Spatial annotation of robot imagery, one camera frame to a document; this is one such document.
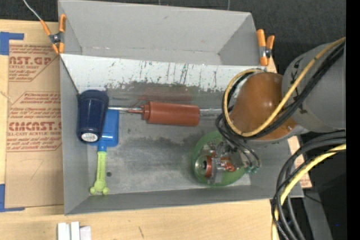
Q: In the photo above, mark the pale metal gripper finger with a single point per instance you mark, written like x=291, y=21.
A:
x=218, y=177

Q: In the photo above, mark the clear green round bowl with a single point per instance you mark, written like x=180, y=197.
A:
x=201, y=146

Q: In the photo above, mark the grey metal bin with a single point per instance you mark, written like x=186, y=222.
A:
x=157, y=154

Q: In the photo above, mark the red-brown squeeze bottle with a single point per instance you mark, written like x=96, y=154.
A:
x=173, y=113

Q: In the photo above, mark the dark blue cup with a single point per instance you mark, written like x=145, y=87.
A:
x=92, y=115

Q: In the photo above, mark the brown cardboard board red print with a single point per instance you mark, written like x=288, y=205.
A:
x=33, y=171

